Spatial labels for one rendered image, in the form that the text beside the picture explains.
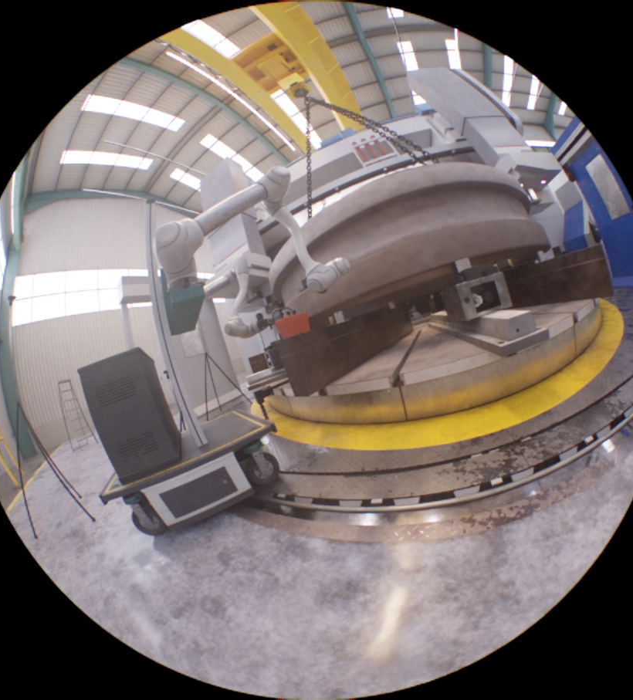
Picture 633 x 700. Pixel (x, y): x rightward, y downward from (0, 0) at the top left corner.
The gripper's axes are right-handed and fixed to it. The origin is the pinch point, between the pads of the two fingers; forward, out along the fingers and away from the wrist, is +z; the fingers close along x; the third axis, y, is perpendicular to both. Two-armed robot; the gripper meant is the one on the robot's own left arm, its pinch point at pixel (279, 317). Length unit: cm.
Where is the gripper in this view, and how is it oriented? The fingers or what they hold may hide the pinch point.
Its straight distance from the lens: 152.3
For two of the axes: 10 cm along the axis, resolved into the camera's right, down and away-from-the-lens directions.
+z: 8.8, -2.7, -3.8
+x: -3.5, 1.7, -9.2
